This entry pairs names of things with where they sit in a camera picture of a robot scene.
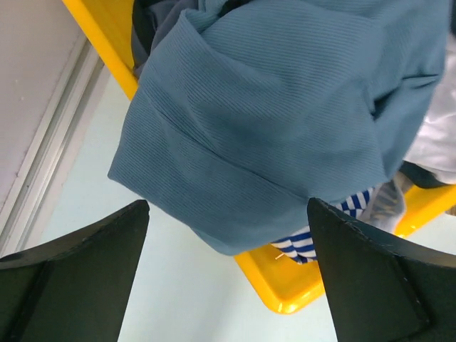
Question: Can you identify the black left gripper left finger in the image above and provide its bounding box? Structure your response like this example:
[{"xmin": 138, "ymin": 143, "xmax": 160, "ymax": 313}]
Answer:
[{"xmin": 1, "ymin": 200, "xmax": 150, "ymax": 341}]

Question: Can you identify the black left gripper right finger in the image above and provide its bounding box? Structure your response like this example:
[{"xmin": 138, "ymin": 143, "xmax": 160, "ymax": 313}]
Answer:
[{"xmin": 308, "ymin": 198, "xmax": 455, "ymax": 341}]

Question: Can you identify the grey-blue tank top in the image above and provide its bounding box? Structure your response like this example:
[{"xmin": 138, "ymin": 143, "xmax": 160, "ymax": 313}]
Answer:
[{"xmin": 108, "ymin": 1, "xmax": 451, "ymax": 256}]

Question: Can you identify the blue white striped garment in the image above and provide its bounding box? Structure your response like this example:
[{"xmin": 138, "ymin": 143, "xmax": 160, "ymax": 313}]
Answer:
[{"xmin": 271, "ymin": 172, "xmax": 412, "ymax": 264}]

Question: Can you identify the yellow plastic tray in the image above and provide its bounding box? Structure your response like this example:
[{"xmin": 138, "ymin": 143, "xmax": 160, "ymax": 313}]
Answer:
[{"xmin": 63, "ymin": 0, "xmax": 455, "ymax": 314}]

